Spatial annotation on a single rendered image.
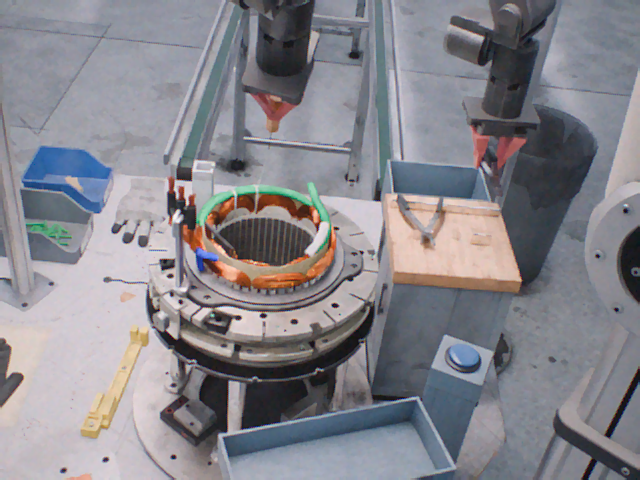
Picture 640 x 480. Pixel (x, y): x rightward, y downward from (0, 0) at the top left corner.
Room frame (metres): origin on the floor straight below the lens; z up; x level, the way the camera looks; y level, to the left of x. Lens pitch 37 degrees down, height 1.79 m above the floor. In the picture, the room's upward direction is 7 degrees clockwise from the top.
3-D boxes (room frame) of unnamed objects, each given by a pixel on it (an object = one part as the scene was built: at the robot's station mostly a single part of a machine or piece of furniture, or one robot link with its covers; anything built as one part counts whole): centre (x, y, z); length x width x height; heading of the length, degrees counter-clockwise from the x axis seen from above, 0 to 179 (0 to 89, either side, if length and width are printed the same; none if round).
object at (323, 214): (0.88, 0.00, 1.15); 0.15 x 0.04 x 0.02; 1
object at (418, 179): (1.14, -0.20, 0.92); 0.17 x 0.11 x 0.28; 94
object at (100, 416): (0.85, 0.29, 0.80); 0.22 x 0.04 x 0.03; 175
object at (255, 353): (0.71, 0.03, 1.05); 0.09 x 0.04 x 0.01; 91
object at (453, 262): (0.99, -0.21, 1.05); 0.20 x 0.19 x 0.02; 4
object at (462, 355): (0.76, -0.22, 1.04); 0.04 x 0.04 x 0.01
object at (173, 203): (0.78, 0.16, 1.21); 0.04 x 0.04 x 0.03; 1
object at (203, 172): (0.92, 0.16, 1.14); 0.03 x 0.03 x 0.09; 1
